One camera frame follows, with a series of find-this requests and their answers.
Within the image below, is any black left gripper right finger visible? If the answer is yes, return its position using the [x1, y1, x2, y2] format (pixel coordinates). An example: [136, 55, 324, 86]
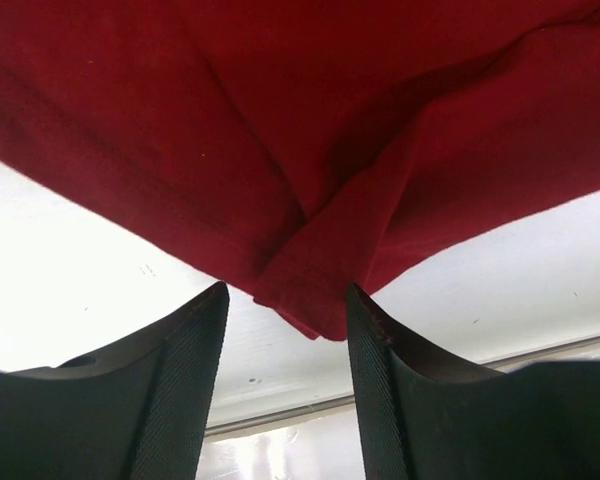
[346, 285, 600, 480]

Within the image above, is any red t-shirt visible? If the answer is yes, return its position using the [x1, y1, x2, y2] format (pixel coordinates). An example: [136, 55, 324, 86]
[0, 1, 600, 341]

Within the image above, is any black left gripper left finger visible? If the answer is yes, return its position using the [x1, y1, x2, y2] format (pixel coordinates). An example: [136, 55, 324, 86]
[0, 282, 229, 479]

